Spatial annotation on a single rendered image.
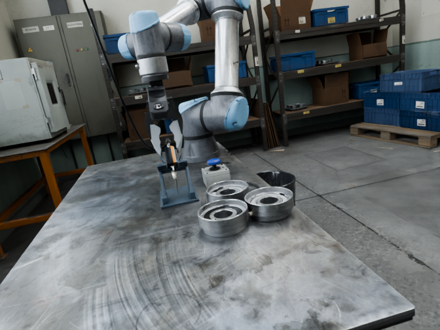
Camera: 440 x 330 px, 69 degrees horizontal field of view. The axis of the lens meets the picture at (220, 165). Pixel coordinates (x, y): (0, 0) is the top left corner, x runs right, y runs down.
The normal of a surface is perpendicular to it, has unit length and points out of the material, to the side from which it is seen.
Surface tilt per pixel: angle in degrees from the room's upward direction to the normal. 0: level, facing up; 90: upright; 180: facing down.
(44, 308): 0
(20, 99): 90
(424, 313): 0
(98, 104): 90
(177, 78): 82
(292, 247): 0
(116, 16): 90
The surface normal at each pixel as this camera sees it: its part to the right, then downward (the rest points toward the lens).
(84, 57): 0.22, 0.24
